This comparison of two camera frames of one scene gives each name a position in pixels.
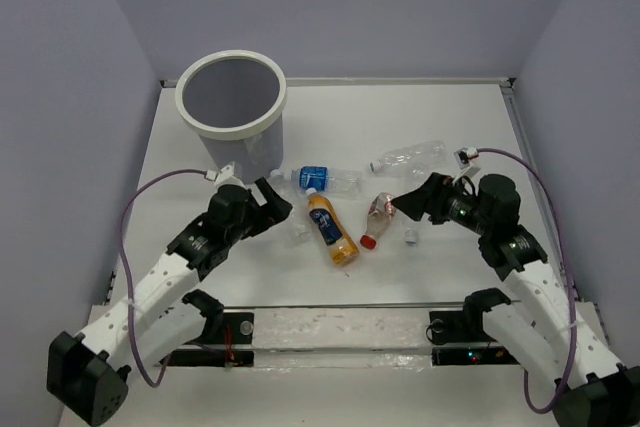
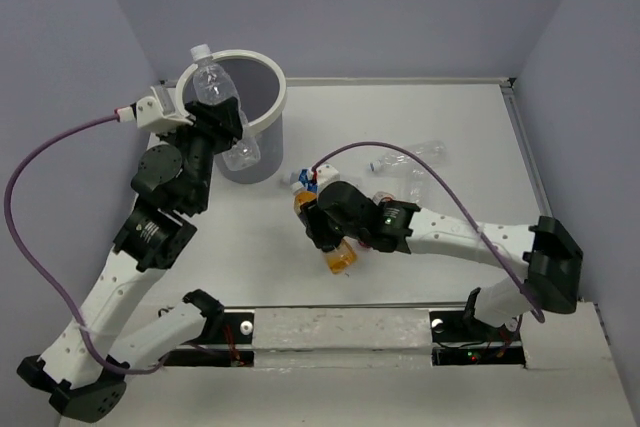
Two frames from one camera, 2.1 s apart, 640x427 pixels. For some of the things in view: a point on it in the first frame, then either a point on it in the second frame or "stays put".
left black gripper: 274,211 -> 226,116
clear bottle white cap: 299,220 -> 213,83
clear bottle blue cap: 411,161 stays put
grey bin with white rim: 235,101 stays put
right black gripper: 440,188 -> 312,215
